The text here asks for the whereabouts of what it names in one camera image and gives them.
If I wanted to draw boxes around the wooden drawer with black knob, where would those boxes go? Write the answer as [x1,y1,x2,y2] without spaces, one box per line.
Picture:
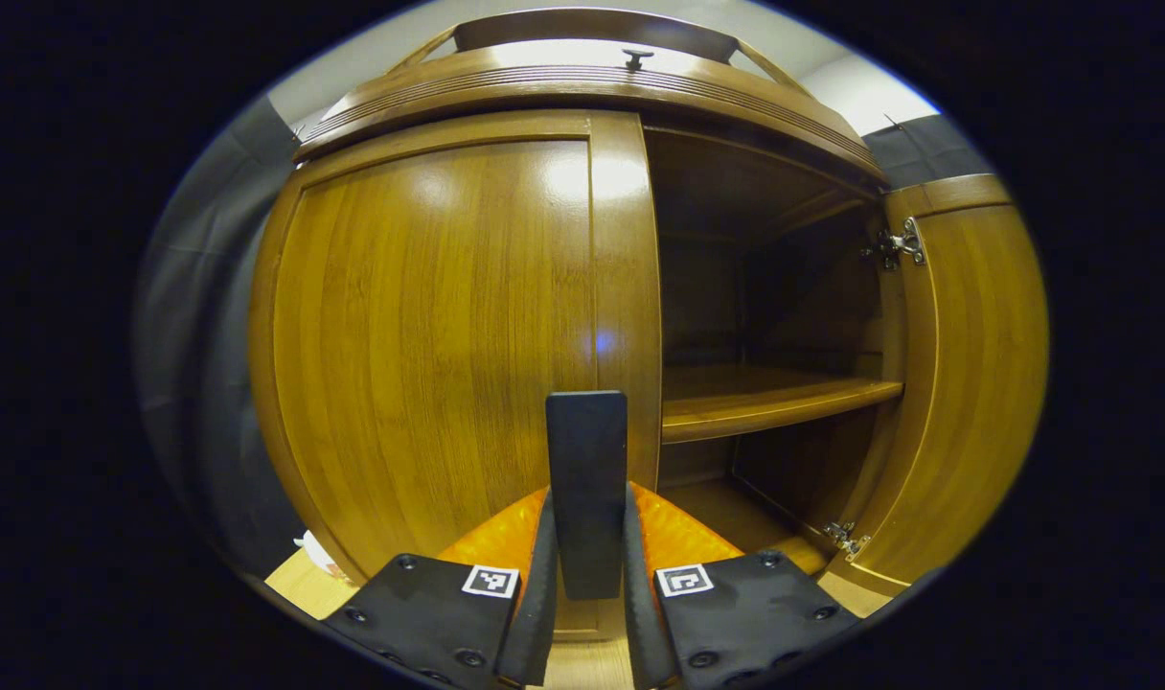
[295,42,886,185]

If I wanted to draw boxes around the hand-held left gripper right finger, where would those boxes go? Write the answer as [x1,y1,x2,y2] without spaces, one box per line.
[623,482,862,690]

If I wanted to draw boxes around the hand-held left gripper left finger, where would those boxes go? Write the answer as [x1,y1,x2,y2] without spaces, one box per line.
[319,487,560,690]

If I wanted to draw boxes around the wooden shoe cabinet door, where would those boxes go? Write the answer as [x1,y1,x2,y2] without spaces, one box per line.
[820,173,1051,601]
[248,109,663,642]

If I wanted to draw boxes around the wooden double-door shoe cabinet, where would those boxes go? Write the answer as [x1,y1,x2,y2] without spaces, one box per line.
[290,8,906,643]

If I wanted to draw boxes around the white plush toy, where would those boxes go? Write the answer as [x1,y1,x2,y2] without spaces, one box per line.
[300,530,342,578]

